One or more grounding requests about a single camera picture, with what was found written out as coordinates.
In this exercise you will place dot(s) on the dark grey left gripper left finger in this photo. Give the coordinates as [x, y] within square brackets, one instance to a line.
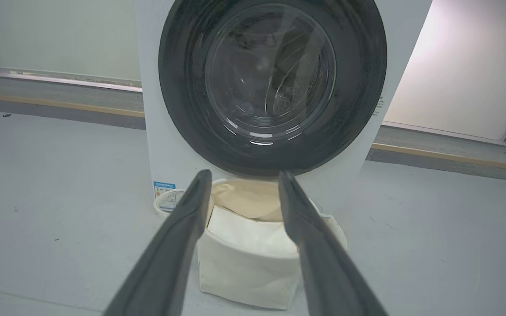
[165, 263]

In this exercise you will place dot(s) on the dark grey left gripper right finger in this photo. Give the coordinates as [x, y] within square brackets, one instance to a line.
[323, 263]

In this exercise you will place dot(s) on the glass washing machine door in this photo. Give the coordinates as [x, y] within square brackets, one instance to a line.
[182, 87]

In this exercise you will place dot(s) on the white front-load washing machine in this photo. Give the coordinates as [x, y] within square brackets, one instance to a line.
[156, 109]

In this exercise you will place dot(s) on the blue white energy label sticker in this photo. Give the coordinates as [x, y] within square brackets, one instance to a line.
[164, 189]

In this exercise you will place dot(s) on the cream canvas laundry basket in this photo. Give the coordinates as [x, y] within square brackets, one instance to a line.
[244, 276]

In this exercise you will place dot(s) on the white liner sheet in basket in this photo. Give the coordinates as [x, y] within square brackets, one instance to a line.
[244, 232]

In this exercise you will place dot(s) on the grey wall skirting strip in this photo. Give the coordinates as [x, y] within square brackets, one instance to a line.
[59, 103]

